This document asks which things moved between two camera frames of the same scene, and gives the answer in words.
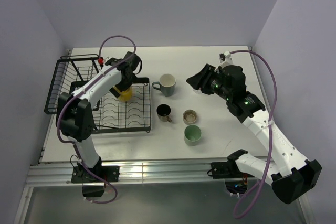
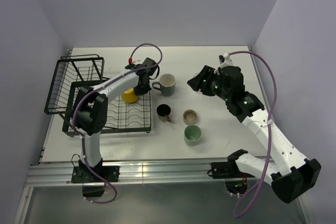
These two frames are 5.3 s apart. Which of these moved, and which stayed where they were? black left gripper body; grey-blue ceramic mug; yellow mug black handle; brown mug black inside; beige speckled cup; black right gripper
Moved: black left gripper body; yellow mug black handle
Stayed: grey-blue ceramic mug; brown mug black inside; black right gripper; beige speckled cup
